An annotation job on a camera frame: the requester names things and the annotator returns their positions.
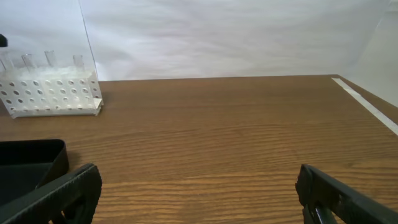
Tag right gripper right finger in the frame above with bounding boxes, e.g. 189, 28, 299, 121
295, 164, 398, 224

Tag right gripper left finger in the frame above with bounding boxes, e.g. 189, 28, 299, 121
0, 163, 103, 224

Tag clear test tube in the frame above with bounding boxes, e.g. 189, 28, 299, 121
0, 53, 15, 72
44, 50, 57, 68
21, 54, 35, 71
73, 54, 85, 71

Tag black tray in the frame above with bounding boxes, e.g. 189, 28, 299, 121
0, 139, 70, 206

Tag white test tube rack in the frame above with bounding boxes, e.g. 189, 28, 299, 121
0, 67, 104, 119

